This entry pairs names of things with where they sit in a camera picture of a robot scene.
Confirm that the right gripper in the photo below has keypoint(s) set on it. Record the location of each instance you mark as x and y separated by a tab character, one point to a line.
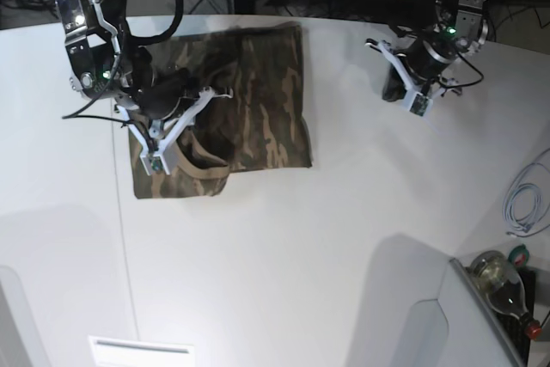
167	98

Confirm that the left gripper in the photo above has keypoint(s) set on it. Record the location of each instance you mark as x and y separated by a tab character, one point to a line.
426	59

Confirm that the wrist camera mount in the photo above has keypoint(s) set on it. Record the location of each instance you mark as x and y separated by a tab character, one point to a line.
155	130
419	96

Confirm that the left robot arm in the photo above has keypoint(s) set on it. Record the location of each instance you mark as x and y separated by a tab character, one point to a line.
464	25

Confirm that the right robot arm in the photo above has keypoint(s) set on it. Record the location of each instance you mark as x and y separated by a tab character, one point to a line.
109	62

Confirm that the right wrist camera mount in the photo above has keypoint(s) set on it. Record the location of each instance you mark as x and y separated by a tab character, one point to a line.
155	130

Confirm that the clear plastic bottle red cap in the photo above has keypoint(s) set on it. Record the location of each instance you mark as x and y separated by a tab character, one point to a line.
501	285

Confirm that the camouflage t-shirt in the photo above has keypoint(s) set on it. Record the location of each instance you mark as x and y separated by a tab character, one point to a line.
260	127

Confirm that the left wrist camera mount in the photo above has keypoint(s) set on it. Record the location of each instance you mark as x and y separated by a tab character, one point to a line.
419	96

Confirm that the green tape roll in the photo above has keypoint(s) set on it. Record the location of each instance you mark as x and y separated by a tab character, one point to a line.
519	256

